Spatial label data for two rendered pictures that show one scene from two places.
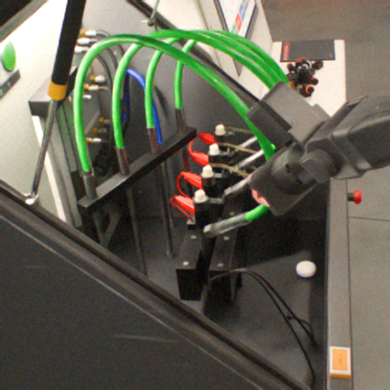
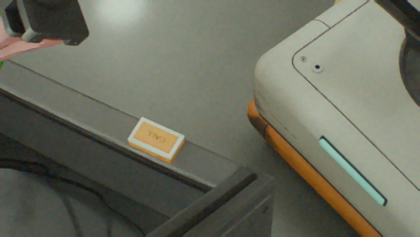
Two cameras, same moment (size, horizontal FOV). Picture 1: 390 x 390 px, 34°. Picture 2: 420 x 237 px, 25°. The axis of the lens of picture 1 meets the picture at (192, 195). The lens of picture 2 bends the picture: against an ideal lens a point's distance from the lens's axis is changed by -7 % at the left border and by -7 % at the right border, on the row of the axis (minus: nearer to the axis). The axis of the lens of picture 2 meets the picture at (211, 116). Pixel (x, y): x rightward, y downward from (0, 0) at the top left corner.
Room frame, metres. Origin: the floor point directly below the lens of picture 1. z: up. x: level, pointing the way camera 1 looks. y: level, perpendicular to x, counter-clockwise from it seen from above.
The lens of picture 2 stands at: (0.46, 0.30, 1.83)
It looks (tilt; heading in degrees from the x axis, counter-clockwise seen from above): 58 degrees down; 285
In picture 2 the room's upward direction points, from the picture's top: 2 degrees counter-clockwise
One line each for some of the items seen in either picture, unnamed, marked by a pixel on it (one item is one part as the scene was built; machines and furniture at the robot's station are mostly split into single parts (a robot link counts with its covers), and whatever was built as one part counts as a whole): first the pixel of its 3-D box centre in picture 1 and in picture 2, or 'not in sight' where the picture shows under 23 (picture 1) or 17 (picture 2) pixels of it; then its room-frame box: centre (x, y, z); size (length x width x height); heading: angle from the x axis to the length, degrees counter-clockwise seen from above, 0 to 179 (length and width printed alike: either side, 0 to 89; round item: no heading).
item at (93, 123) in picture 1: (90, 87); not in sight; (1.22, 0.18, 1.20); 0.13 x 0.03 x 0.31; 166
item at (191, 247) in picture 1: (218, 242); not in sight; (1.04, -0.04, 0.91); 0.34 x 0.10 x 0.15; 166
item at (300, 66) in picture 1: (303, 73); not in sight; (1.60, -0.34, 1.01); 0.23 x 0.11 x 0.06; 166
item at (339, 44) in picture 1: (303, 93); not in sight; (1.56, -0.33, 0.97); 0.70 x 0.22 x 0.03; 166
